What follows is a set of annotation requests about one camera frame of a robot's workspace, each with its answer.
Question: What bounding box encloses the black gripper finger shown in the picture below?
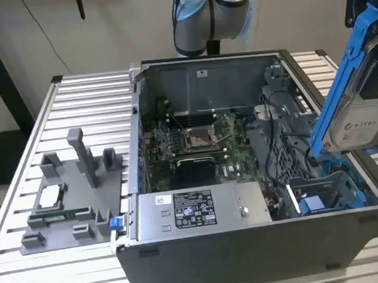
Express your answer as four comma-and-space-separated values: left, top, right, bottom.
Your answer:
355, 52, 378, 101

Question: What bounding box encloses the hard disk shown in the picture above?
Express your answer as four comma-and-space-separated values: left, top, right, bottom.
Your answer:
296, 1, 378, 170

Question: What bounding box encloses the grey metal disk bay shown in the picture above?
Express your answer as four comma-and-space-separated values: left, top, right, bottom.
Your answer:
248, 56, 367, 222

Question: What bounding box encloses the blue plastic disk carrier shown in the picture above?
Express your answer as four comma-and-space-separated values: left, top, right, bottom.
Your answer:
299, 196, 326, 215

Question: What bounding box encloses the black RAM slot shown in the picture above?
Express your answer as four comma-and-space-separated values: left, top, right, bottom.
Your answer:
169, 110, 216, 121

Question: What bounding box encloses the metal socket cover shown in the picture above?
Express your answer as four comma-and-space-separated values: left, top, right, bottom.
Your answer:
213, 112, 240, 143

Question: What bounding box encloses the green motherboard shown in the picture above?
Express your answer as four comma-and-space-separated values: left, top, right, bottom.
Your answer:
138, 106, 267, 193

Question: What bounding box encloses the CPU socket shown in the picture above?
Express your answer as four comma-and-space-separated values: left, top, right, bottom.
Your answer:
183, 125, 218, 151

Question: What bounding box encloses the black graphics card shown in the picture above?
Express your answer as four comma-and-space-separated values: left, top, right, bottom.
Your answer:
172, 154, 220, 189

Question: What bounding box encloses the thin locking lever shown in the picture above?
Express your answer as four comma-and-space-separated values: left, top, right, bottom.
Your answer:
169, 112, 189, 134

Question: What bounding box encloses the silver power supply unit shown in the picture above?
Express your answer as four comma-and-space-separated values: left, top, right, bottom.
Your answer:
132, 179, 273, 240

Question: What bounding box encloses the black open PC case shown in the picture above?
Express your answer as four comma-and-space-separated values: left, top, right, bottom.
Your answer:
93, 38, 378, 283

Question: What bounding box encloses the black antenna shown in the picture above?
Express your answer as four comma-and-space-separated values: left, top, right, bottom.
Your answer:
74, 0, 87, 22

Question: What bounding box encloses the blue case latch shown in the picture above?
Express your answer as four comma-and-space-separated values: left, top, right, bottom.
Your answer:
109, 215, 125, 230

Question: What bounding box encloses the grey parts rack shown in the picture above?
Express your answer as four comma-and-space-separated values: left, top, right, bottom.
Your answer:
9, 124, 131, 256

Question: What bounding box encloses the green RAM stick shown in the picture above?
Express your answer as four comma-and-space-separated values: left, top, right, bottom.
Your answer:
30, 208, 91, 222

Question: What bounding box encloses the silver CPU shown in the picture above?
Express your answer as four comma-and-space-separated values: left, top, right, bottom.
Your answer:
36, 184, 65, 209

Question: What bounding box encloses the light blue disk wire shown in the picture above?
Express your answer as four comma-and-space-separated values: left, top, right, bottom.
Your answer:
320, 152, 360, 188

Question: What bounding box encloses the black disk wire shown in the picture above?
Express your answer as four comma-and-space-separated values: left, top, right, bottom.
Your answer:
303, 144, 318, 166

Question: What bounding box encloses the long black case cable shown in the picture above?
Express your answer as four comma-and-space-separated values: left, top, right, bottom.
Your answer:
258, 87, 303, 188

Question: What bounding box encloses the thin black wall cable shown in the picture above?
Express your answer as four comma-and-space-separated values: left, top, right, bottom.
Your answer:
21, 0, 73, 79

